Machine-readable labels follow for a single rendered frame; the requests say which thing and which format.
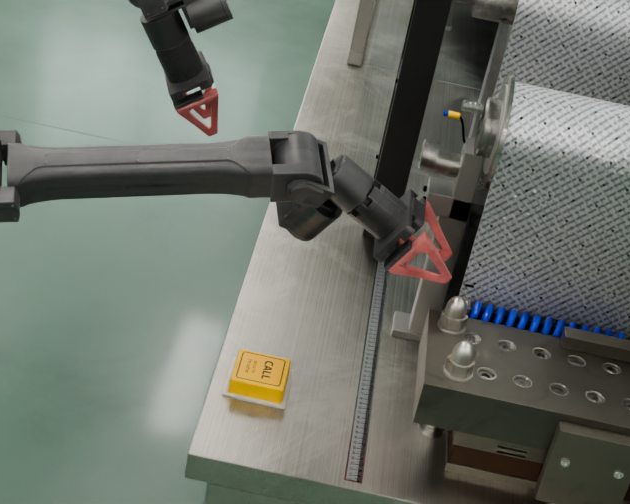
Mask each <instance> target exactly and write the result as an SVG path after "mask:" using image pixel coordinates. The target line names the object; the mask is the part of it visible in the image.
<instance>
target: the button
mask: <svg viewBox="0 0 630 504"><path fill-rule="evenodd" d="M290 363H291V361H290V360H289V359H285V358H281V357H276V356H272V355H267V354H262V353H258V352H253V351H249V350H244V349H240V350H239V352H238V355H237V358H236V362H235V365H234V368H233V371H232V375H231V378H230V382H229V388H228V393H233V394H237V395H242V396H246V397H251V398H256V399H260V400H265V401H269V402H274V403H279V404H281V402H282V398H283V394H284V390H285V386H286V381H287V377H288V373H289V368H290Z"/></svg>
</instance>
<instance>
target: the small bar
mask: <svg viewBox="0 0 630 504"><path fill-rule="evenodd" d="M561 345H562V348H566V349H571V350H575V351H580V352H584V353H589V354H594V355H598V356H603V357H608V358H612V359H617V360H621V361H626V362H630V340H626V339H621V338H617V337H612V336H608V335H603V334H598V333H594V332H589V331H584V330H580V329H575V328H570V327H566V326H565V327H564V329H563V332H562V335H561Z"/></svg>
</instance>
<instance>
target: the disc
mask: <svg viewBox="0 0 630 504"><path fill-rule="evenodd" d="M505 84H507V86H508V95H507V103H506V110H505V115H504V120H503V125H502V129H501V134H500V138H499V142H498V145H497V149H496V152H495V156H494V159H493V162H492V164H491V167H490V169H489V171H488V173H487V174H485V173H484V171H483V170H482V185H483V187H488V186H489V185H490V183H491V181H492V179H493V177H494V174H495V171H496V169H497V166H498V162H499V159H500V156H501V152H502V149H503V145H504V141H505V137H506V133H507V129H508V124H509V119H510V114H511V109H512V103H513V97H514V89H515V74H514V73H513V72H509V73H508V74H507V76H506V77H505V80H504V82H503V85H505ZM503 85H502V87H503ZM502 87H501V89H502Z"/></svg>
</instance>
